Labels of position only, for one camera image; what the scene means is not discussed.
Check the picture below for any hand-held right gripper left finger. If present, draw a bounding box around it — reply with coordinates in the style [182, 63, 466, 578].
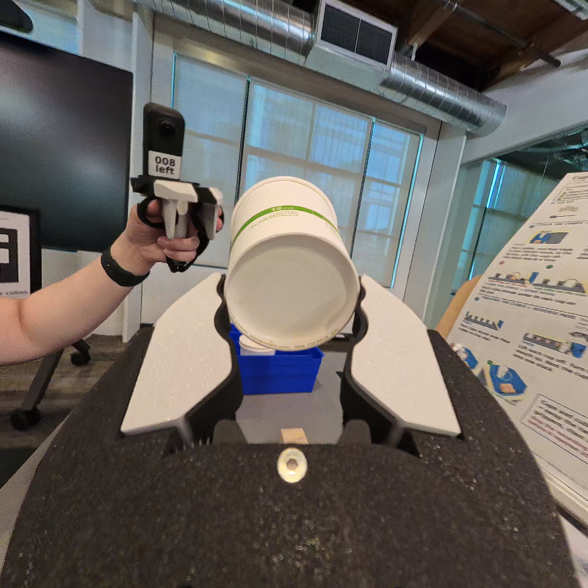
[120, 272, 244, 437]

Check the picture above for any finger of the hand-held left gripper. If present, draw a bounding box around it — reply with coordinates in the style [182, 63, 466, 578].
[153, 180, 200, 239]
[198, 186, 224, 240]

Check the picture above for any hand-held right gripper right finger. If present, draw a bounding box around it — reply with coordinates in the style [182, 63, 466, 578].
[340, 275, 461, 438]

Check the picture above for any blue plastic bin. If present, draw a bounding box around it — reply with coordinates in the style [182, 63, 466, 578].
[230, 324, 324, 396]

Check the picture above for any person's left forearm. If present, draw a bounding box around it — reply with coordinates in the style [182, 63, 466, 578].
[0, 257, 134, 366]

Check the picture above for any person's left hand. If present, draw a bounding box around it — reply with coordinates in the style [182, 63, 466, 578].
[110, 201, 225, 275]

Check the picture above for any black wristband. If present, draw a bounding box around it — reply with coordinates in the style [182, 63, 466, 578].
[100, 247, 150, 288]

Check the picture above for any window with white blinds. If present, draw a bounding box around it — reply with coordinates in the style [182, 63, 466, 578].
[172, 53, 423, 288]

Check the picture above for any printed instruction sheet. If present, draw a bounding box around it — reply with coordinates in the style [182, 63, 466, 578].
[448, 172, 588, 506]

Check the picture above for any black framed sign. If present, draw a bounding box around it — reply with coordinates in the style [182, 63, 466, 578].
[0, 206, 43, 298]

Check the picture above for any white ceiling vent unit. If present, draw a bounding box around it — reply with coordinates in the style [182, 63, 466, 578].
[315, 0, 398, 70]

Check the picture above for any silver air duct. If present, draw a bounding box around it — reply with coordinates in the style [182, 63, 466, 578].
[133, 0, 508, 138]

